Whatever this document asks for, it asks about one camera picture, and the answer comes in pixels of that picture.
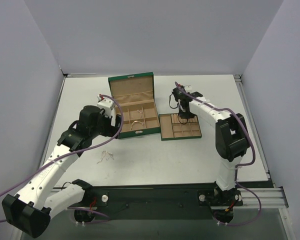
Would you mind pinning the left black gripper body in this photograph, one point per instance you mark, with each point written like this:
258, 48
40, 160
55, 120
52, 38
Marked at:
116, 123

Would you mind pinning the green tray with compartments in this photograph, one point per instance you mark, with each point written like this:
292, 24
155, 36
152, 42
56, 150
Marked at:
173, 127

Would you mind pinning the silver pearl bangle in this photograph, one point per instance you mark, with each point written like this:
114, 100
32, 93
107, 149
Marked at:
137, 114
137, 125

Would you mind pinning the green jewelry box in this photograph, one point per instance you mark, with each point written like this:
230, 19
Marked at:
136, 92

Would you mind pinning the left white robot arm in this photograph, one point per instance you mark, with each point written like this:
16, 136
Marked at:
32, 207

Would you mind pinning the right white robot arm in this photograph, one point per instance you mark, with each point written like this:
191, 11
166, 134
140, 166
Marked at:
231, 133

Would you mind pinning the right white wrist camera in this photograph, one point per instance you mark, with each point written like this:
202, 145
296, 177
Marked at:
186, 88

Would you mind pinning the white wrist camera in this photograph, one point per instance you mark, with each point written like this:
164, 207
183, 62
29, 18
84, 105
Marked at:
105, 103
186, 88

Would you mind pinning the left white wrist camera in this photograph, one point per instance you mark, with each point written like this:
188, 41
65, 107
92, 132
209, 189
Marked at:
105, 103

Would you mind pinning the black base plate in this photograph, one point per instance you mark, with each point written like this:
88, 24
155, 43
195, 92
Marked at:
192, 201

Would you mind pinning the aluminium frame rail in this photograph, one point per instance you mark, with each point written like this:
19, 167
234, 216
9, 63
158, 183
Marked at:
258, 176

